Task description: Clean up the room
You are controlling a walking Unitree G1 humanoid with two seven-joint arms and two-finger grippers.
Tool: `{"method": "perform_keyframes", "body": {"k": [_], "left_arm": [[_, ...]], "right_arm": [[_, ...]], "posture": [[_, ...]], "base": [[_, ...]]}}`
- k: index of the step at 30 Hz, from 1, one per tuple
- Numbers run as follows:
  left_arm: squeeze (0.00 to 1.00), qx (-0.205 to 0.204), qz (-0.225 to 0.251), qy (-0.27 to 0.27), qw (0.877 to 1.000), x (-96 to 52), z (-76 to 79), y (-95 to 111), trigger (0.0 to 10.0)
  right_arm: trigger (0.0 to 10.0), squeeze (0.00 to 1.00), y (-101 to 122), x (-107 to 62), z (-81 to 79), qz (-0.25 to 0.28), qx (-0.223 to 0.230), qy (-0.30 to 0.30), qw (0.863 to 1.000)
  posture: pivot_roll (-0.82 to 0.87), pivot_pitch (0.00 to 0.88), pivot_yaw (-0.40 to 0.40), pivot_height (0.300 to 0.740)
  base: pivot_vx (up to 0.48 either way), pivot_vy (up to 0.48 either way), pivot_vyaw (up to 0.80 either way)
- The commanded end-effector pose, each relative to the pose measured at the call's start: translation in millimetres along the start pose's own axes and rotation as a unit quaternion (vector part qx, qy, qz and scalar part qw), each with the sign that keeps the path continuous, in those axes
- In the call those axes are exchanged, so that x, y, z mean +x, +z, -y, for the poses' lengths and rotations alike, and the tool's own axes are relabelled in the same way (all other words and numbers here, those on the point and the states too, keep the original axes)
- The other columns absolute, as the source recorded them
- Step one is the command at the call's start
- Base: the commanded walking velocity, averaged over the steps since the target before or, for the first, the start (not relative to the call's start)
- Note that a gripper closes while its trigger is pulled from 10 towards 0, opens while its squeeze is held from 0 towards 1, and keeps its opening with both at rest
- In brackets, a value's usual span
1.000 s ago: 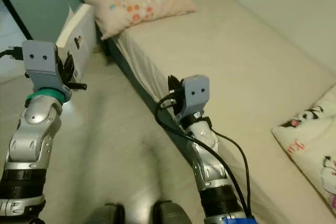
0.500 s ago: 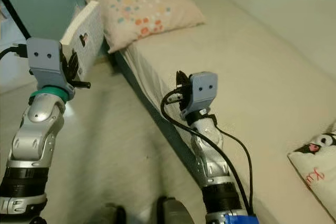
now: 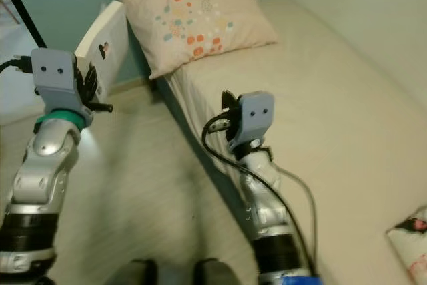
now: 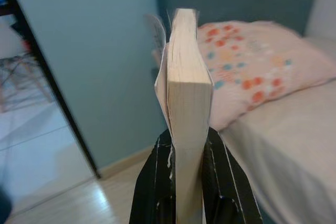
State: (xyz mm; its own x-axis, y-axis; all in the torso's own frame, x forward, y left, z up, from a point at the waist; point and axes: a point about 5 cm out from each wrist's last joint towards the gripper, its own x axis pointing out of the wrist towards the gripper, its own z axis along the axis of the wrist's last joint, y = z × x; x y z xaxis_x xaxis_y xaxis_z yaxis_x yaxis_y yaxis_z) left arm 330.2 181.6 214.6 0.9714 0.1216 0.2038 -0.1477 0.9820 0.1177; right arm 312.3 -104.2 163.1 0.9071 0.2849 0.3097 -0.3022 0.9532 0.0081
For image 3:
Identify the white book with blue letters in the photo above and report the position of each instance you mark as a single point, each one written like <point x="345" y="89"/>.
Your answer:
<point x="107" y="38"/>

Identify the pink pillow with coloured spots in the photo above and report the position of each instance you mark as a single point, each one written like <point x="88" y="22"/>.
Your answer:
<point x="193" y="18"/>

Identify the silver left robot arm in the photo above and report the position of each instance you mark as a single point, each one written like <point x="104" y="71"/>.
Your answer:
<point x="43" y="171"/>

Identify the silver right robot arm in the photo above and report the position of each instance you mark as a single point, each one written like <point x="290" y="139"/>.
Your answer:
<point x="263" y="198"/>

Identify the light wooden chair leg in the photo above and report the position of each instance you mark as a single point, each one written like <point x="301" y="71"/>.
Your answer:
<point x="10" y="13"/>

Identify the mattress with cream sheet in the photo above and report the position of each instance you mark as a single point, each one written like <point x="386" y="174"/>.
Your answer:
<point x="340" y="98"/>

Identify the grey right robot leg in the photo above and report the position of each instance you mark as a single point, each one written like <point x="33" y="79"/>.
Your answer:
<point x="215" y="273"/>

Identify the grey robot leg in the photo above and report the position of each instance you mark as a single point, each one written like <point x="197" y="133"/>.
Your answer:
<point x="137" y="273"/>
<point x="215" y="273"/>

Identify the grey left robot leg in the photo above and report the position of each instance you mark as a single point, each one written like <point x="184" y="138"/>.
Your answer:
<point x="137" y="273"/>

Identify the folded cream cartoon print blanket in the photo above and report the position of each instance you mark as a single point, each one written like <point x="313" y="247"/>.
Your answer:
<point x="410" y="238"/>

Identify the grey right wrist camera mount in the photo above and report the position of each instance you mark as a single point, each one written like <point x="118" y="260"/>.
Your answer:
<point x="253" y="118"/>

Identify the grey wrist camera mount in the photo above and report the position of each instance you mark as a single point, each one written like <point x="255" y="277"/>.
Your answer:
<point x="59" y="83"/>
<point x="253" y="118"/>

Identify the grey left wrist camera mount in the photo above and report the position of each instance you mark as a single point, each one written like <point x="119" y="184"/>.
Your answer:
<point x="59" y="83"/>

